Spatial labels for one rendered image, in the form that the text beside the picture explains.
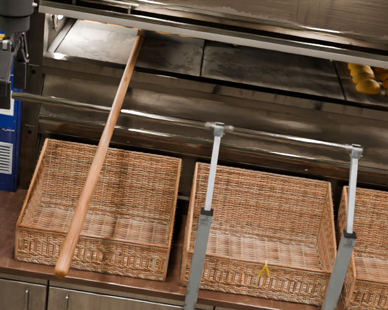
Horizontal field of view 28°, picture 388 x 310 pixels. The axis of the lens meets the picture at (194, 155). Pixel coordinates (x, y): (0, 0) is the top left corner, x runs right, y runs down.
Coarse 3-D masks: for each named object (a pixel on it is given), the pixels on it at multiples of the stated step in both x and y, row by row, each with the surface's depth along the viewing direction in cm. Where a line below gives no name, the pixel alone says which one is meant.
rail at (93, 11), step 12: (96, 12) 273; (108, 12) 273; (120, 12) 273; (168, 24) 274; (180, 24) 273; (192, 24) 274; (240, 36) 274; (252, 36) 274; (264, 36) 274; (312, 48) 274; (324, 48) 274; (336, 48) 274; (384, 60) 275
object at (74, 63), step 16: (48, 64) 298; (64, 64) 298; (80, 64) 297; (96, 64) 298; (112, 64) 300; (144, 80) 299; (160, 80) 298; (176, 80) 298; (192, 80) 298; (208, 80) 300; (240, 96) 299; (256, 96) 299; (272, 96) 298; (288, 96) 298; (304, 96) 300; (320, 96) 303; (336, 112) 300; (352, 112) 299; (368, 112) 299; (384, 112) 299
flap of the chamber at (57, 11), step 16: (64, 16) 274; (80, 16) 274; (96, 16) 274; (176, 32) 274; (192, 32) 274; (272, 48) 275; (288, 48) 275; (304, 48) 275; (368, 64) 275; (384, 64) 275
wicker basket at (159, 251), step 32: (64, 160) 309; (128, 160) 309; (160, 160) 310; (32, 192) 290; (96, 192) 312; (128, 192) 312; (160, 192) 312; (32, 224) 299; (64, 224) 302; (96, 224) 306; (128, 224) 309; (160, 224) 313; (32, 256) 277; (96, 256) 276; (128, 256) 276; (160, 256) 275
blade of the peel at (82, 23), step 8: (80, 24) 335; (88, 24) 335; (96, 24) 334; (104, 24) 334; (120, 32) 336; (128, 32) 335; (136, 32) 335; (152, 32) 335; (168, 40) 336; (176, 40) 336; (184, 40) 336; (192, 40) 336; (200, 40) 336
